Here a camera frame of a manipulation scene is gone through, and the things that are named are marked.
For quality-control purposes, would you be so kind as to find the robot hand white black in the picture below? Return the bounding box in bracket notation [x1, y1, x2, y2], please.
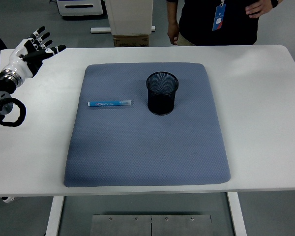
[3, 26, 67, 79]

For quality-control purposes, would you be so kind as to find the blue marker pen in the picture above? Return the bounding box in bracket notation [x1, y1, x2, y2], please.
[87, 99, 133, 108]

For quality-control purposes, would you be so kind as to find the black mesh pen holder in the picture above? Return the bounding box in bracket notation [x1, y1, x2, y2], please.
[146, 71, 179, 116]

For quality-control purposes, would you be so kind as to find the person's right hand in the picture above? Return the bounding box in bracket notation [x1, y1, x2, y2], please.
[167, 22, 179, 46]

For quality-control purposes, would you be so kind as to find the person's hand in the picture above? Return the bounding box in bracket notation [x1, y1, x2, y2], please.
[245, 0, 273, 18]
[167, 22, 179, 46]

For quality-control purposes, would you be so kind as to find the person's left hand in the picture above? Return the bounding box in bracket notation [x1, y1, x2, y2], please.
[245, 0, 273, 18]

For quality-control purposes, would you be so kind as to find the white appliance with dark slot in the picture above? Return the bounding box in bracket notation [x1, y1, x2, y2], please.
[56, 0, 105, 17]

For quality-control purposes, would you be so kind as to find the white base bar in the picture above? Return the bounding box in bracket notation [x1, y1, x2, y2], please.
[90, 25, 156, 34]

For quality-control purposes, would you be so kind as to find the brown cardboard box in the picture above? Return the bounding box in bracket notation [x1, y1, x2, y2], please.
[113, 34, 150, 47]

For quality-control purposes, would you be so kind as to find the blue-grey textured mat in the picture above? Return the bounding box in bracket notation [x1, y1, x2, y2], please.
[63, 61, 231, 188]

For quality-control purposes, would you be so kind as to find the white table leg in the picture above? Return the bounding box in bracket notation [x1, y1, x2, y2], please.
[44, 196, 64, 236]
[226, 192, 248, 236]

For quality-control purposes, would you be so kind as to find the person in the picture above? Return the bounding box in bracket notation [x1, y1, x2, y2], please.
[166, 0, 285, 47]

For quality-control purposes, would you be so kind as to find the grey metal plate with screws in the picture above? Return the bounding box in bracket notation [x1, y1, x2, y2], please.
[91, 214, 212, 236]

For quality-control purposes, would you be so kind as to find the white pedestal column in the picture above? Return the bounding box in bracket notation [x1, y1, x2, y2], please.
[105, 0, 154, 36]

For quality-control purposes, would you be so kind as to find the blue white lanyard badge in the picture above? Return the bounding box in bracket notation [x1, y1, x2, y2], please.
[212, 3, 226, 32]

